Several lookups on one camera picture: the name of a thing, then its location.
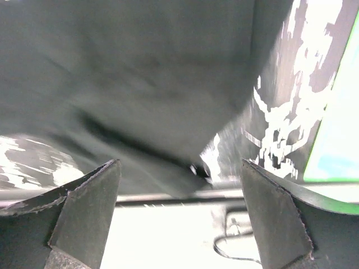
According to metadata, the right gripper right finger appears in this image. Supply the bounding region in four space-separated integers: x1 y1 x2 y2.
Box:
241 160 358 268

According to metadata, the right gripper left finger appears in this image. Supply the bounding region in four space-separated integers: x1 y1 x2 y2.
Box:
1 160 121 268

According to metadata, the black daisy t-shirt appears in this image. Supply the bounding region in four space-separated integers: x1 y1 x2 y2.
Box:
0 0 295 197

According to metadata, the green cutting mat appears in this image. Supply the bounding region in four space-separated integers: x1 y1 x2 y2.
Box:
303 21 358 203

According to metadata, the black marble table mat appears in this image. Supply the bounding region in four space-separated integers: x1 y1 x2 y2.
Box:
200 1 358 181

